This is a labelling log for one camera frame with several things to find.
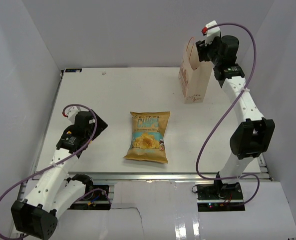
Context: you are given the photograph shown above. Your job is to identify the kettle chips bag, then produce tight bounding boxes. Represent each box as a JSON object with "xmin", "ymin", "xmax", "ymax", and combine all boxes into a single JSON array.
[{"xmin": 124, "ymin": 111, "xmax": 170, "ymax": 164}]

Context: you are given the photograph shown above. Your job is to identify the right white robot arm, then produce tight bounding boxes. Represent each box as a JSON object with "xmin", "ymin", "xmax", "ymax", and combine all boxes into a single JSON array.
[{"xmin": 196, "ymin": 35, "xmax": 275, "ymax": 200}]

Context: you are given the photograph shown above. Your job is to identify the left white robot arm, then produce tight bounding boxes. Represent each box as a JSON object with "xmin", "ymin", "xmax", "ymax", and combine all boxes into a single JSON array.
[{"xmin": 11, "ymin": 106, "xmax": 108, "ymax": 240}]

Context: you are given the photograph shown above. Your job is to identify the beige paper bag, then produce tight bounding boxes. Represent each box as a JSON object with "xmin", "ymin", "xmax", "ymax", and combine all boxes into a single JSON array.
[{"xmin": 178, "ymin": 37, "xmax": 212, "ymax": 104}]

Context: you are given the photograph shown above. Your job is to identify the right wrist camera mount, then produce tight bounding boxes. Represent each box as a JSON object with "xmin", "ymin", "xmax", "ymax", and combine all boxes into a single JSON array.
[{"xmin": 201, "ymin": 20, "xmax": 221, "ymax": 46}]

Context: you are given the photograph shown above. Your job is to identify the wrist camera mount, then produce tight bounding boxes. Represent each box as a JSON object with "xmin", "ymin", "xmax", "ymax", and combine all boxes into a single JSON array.
[
  {"xmin": 201, "ymin": 20, "xmax": 221, "ymax": 46},
  {"xmin": 62, "ymin": 106, "xmax": 81, "ymax": 124}
]

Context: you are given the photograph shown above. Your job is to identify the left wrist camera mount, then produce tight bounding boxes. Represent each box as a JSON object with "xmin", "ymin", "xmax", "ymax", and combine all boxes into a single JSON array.
[{"xmin": 62, "ymin": 106, "xmax": 81, "ymax": 124}]

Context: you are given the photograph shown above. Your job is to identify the aluminium front rail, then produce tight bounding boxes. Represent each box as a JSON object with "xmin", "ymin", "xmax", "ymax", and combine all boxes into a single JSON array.
[{"xmin": 17, "ymin": 172, "xmax": 223, "ymax": 183}]

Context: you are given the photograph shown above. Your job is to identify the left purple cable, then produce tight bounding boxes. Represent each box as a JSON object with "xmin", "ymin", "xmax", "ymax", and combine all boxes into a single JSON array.
[{"xmin": 0, "ymin": 104, "xmax": 112, "ymax": 238}]

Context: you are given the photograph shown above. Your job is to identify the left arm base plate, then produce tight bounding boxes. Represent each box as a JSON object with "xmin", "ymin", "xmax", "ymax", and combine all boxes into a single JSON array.
[{"xmin": 69, "ymin": 184, "xmax": 110, "ymax": 211}]

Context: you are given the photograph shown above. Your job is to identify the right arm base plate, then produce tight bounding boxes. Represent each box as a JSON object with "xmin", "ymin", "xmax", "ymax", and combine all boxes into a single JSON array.
[{"xmin": 191, "ymin": 184, "xmax": 245, "ymax": 213}]

